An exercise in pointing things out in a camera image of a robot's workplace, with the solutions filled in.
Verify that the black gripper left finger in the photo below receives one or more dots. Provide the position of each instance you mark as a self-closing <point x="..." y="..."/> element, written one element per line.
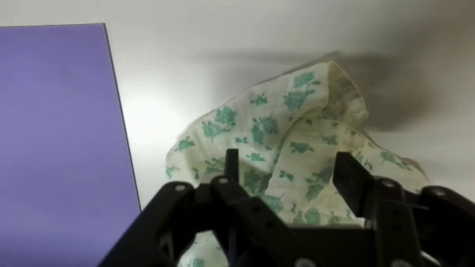
<point x="247" y="230"/>

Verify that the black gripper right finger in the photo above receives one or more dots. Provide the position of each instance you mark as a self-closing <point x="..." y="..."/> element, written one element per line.
<point x="434" y="227"/>

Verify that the floral green white cloth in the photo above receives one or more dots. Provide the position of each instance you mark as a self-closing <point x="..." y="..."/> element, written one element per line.
<point x="287" y="132"/>

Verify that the purple flat board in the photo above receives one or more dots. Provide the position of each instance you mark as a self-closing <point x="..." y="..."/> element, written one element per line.
<point x="67" y="187"/>

